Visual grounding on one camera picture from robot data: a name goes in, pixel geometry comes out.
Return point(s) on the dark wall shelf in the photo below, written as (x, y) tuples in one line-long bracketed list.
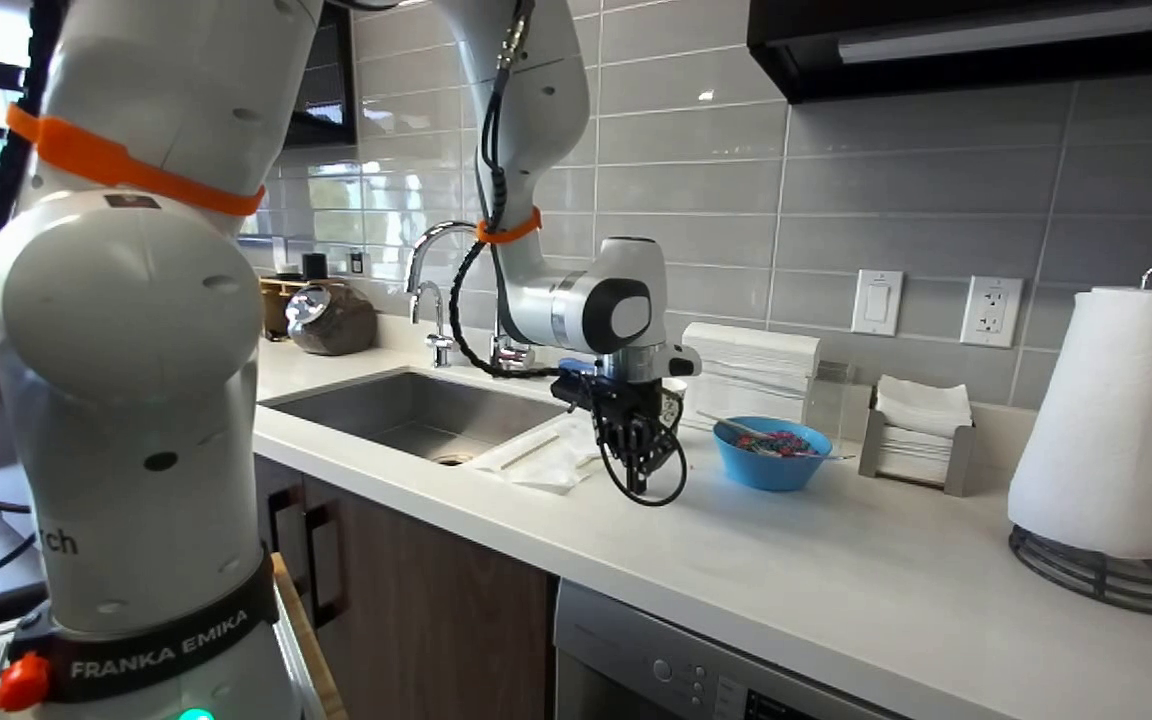
[(327, 94)]

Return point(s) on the chrome kitchen faucet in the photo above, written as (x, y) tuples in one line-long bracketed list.
[(426, 293)]

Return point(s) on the white cloth on counter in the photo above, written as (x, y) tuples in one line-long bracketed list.
[(552, 456)]

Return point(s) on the blue plastic bowl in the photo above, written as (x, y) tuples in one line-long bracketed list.
[(769, 455)]

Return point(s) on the stainless dishwasher front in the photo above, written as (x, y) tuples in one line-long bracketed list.
[(619, 662)]

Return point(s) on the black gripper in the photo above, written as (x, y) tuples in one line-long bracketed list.
[(630, 429)]

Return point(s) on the metal napkin holder with napkins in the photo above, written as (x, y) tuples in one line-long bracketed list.
[(918, 432)]

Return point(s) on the black wire towel holder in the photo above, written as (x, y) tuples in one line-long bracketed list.
[(1087, 572)]

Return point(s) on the white folded paper towel stack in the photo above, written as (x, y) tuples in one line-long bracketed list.
[(751, 373)]

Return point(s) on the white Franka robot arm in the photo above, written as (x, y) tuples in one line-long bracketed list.
[(131, 333)]

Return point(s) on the black range hood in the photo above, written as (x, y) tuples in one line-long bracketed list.
[(833, 48)]

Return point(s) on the white light switch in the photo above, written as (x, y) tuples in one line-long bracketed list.
[(878, 303)]

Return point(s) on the white power outlet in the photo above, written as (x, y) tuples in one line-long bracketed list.
[(990, 309)]

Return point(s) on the stainless steel sink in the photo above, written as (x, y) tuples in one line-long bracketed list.
[(413, 415)]

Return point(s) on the dark brown basket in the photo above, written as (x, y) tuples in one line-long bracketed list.
[(322, 319)]

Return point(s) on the white paper towel roll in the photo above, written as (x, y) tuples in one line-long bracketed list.
[(1087, 468)]

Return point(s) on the wooden cabinet with handles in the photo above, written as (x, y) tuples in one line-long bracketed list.
[(411, 618)]

